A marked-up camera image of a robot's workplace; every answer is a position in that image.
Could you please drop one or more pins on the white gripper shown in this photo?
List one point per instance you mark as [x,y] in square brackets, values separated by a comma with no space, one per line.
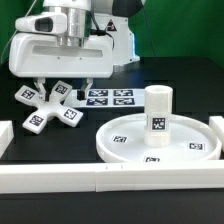
[39,57]

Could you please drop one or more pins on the white cross-shaped table base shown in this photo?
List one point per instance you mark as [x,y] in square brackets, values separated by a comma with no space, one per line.
[48,109]

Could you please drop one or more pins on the white round table top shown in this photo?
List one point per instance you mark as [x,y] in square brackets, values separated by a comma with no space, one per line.
[122,140]

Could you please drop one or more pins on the white marker tag sheet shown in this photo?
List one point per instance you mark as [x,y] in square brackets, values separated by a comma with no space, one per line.
[107,98]

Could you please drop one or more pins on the white left fence block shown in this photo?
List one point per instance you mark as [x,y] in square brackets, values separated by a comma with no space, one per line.
[6,135]

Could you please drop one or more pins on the white fence block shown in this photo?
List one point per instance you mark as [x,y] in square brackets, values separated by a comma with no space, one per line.
[6,135]
[216,123]

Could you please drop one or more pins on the white front fence bar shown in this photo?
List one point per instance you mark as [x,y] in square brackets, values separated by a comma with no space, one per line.
[99,177]

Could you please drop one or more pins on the white right fence block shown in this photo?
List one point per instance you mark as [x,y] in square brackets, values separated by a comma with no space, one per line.
[216,123]

